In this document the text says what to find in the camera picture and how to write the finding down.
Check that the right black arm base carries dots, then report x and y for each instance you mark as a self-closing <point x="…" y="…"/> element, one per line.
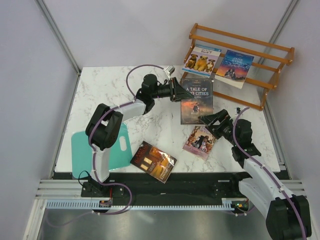
<point x="224" y="189"/>

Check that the orange wooden tiered rack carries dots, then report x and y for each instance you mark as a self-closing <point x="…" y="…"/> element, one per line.
<point x="264" y="73"/>

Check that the teal plastic file folder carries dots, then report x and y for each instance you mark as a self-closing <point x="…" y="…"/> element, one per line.
<point x="82" y="154"/>

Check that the Jane Eyre blue book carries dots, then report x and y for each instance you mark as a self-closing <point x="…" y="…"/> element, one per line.
<point x="234" y="68"/>

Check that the slotted cable duct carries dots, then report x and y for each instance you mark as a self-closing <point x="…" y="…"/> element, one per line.
<point x="79" y="204"/>
<point x="242" y="203"/>

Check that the dark orange glossy book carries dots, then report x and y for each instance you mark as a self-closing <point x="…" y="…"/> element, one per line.
<point x="153" y="161"/>

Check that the right slotted cable duct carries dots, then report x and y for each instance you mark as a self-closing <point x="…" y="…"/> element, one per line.
<point x="242" y="203"/>

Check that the left slotted cable duct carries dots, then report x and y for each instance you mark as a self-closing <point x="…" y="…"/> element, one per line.
<point x="79" y="204"/>

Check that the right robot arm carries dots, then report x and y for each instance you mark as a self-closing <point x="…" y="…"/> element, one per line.
<point x="287" y="215"/>

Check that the Tale of Two Cities book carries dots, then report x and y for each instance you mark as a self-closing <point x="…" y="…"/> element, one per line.
<point x="202" y="102"/>

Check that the dog cover Bark book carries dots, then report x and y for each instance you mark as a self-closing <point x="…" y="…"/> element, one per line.
<point x="201" y="61"/>

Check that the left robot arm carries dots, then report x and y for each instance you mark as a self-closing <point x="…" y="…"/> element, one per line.
<point x="104" y="126"/>

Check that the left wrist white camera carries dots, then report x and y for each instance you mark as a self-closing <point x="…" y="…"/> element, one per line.
<point x="169" y="70"/>

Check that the pink illustrated children book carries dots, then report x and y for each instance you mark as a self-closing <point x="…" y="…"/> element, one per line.
<point x="200" y="142"/>

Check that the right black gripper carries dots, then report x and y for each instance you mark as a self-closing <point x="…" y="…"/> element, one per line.
<point x="223" y="118"/>

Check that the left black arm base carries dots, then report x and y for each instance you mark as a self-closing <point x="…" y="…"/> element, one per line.
<point x="92" y="189"/>

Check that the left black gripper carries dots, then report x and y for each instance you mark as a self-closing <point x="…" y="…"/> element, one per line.
<point x="177" y="92"/>

